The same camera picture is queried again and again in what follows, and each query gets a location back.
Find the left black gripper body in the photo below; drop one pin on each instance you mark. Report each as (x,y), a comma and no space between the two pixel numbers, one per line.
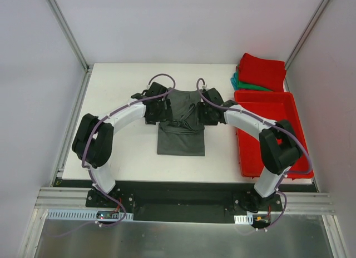
(166,110)

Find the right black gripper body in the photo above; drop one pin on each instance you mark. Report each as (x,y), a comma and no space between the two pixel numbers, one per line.
(202,112)

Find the dark grey t shirt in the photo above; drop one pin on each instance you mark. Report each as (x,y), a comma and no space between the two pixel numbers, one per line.
(183,135)

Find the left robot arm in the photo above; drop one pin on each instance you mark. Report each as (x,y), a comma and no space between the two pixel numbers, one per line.
(93,141)

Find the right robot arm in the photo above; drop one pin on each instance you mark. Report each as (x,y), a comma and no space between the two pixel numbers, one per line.
(279,147)

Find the folded teal t shirt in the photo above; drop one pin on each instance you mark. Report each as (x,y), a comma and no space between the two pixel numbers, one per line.
(235,81)

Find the folded green t shirt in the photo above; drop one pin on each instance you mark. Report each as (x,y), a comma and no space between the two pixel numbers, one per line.
(248,86)

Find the folded red t shirt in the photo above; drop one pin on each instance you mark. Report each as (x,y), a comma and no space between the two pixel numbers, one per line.
(267,73)

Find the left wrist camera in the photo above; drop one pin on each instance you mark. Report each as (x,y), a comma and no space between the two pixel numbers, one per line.
(154,91)

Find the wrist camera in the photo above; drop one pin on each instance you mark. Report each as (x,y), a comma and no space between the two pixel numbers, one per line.
(212,96)
(154,91)

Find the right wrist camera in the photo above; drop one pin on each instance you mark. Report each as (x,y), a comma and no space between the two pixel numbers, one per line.
(212,96)

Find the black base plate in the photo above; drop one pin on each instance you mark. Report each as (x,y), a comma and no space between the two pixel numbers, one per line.
(200,214)

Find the right white cable duct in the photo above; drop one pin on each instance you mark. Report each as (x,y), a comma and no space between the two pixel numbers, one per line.
(243,219)

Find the white cable duct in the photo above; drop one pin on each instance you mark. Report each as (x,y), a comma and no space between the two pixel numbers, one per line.
(243,219)
(89,215)

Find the left aluminium frame post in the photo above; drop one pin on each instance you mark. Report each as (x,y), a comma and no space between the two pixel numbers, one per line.
(65,28)

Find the aluminium frame post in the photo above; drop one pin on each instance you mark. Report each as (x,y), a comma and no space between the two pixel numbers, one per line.
(65,28)
(315,18)

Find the front aluminium rail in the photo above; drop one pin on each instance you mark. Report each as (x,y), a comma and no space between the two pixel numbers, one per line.
(309,203)

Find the left white cable duct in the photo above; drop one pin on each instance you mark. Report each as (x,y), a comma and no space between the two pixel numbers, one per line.
(89,215)

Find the right aluminium frame post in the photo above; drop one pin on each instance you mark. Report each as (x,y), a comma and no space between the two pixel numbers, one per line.
(315,18)

